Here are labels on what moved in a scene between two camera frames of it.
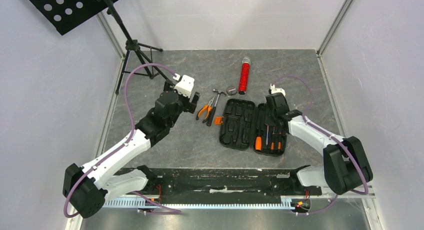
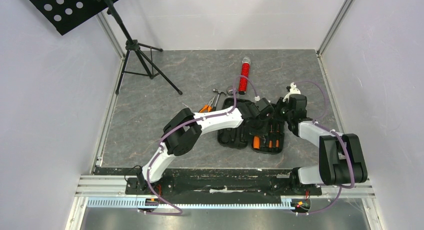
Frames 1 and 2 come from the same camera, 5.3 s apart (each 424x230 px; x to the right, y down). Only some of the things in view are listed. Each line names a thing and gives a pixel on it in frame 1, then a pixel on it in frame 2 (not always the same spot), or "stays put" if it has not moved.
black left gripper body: (187, 105) to (259, 127)
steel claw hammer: (212, 112) stays put
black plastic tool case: (243, 127) stays put
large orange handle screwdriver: (258, 143) stays put
